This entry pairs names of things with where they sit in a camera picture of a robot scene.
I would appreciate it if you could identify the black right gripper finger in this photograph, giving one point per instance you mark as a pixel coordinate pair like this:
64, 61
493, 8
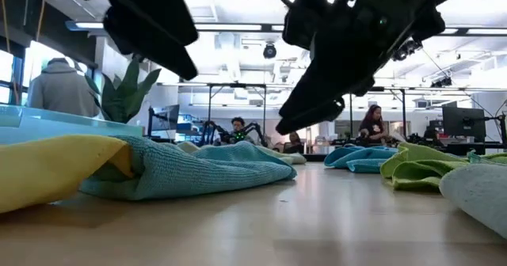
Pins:
325, 92
313, 117

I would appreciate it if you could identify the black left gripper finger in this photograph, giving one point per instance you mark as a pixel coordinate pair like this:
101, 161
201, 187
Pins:
158, 8
150, 44

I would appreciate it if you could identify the pale green microfiber towel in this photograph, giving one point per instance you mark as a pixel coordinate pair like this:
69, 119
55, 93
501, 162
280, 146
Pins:
479, 194
285, 157

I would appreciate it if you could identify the teal microfiber towel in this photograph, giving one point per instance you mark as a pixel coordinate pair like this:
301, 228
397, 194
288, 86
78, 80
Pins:
190, 171

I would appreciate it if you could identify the yellow microfiber towel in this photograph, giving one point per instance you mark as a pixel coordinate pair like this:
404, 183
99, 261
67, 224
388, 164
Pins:
51, 171

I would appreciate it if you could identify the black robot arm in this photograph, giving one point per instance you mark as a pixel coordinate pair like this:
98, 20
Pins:
212, 131
255, 131

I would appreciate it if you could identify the sky blue microfiber towel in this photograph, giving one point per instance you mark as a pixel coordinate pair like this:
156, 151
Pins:
356, 159

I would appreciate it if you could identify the lime green microfiber towel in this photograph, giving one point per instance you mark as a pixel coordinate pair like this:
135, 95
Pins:
420, 171

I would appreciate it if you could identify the black ceiling spotlight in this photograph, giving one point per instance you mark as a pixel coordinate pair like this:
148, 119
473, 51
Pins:
406, 50
441, 82
269, 51

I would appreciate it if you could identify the long ceiling light bar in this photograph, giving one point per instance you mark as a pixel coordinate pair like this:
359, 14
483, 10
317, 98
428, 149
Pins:
229, 27

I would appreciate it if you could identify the black computer monitor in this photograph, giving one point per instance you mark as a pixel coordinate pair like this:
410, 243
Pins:
164, 117
463, 121

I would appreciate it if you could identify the large glass window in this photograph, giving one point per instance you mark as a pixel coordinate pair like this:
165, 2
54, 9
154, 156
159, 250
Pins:
8, 72

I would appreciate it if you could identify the black workstation frame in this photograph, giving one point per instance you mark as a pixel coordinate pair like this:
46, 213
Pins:
210, 107
403, 111

